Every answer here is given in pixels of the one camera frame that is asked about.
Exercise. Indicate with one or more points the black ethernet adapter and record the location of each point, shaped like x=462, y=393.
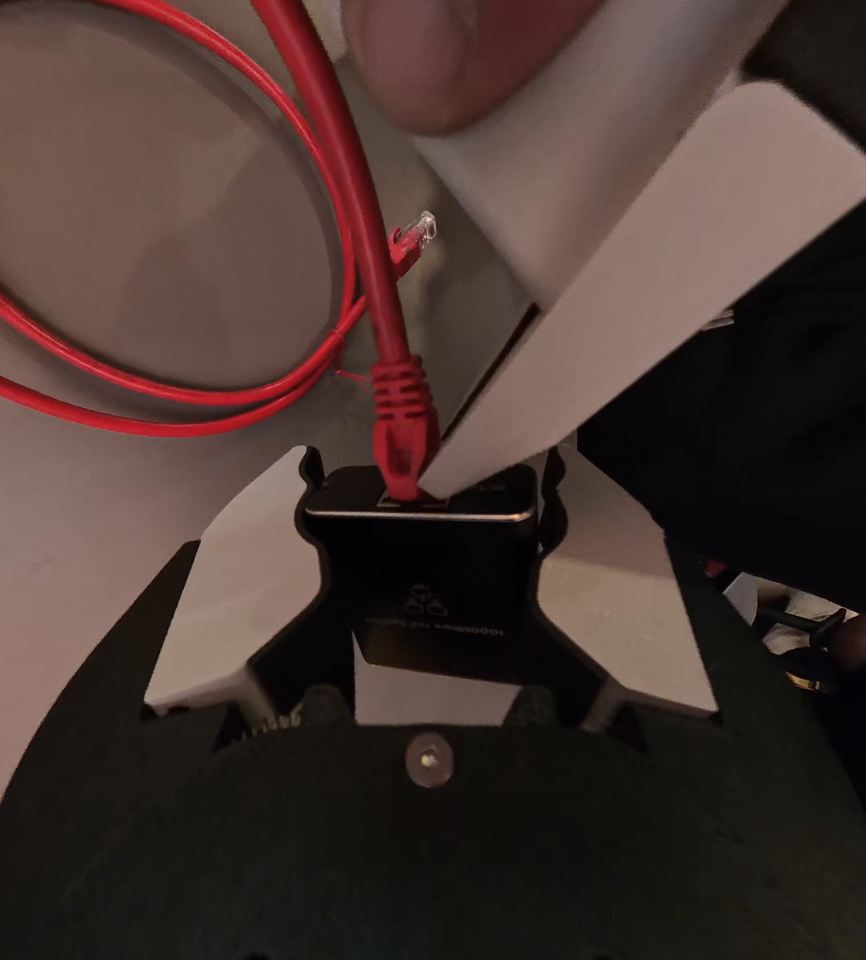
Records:
x=433, y=570

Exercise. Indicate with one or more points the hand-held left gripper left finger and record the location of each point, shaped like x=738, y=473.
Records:
x=237, y=585

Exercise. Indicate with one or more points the person's right hand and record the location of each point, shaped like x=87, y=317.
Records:
x=433, y=60

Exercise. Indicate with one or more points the red twist tie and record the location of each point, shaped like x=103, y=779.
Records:
x=340, y=345

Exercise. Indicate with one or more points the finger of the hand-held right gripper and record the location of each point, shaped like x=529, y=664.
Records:
x=590, y=150
x=665, y=300

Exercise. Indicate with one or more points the dark cloth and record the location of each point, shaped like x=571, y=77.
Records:
x=778, y=412

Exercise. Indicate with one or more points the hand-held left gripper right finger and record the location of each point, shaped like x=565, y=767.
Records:
x=613, y=592

